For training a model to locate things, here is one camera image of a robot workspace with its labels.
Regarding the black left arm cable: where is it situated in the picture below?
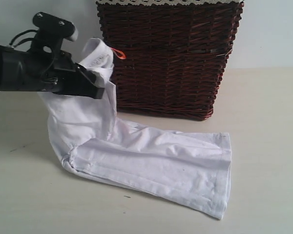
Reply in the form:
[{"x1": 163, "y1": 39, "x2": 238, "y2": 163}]
[{"x1": 0, "y1": 29, "x2": 40, "y2": 100}]

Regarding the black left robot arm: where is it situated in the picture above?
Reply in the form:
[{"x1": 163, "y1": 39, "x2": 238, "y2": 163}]
[{"x1": 0, "y1": 45, "x2": 105, "y2": 99}]

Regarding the white t-shirt red lettering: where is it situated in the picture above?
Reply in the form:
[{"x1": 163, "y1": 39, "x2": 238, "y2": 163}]
[{"x1": 40, "y1": 38, "x2": 232, "y2": 219}]

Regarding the dark brown wicker basket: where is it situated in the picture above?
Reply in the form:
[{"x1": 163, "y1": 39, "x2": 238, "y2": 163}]
[{"x1": 96, "y1": 2, "x2": 244, "y2": 121}]

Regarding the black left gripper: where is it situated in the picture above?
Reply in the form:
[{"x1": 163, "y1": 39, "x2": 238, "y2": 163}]
[{"x1": 24, "y1": 50, "x2": 105, "y2": 99}]

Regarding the orange shirt neck label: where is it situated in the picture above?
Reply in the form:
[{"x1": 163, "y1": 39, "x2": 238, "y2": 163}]
[{"x1": 110, "y1": 47, "x2": 126, "y2": 60}]

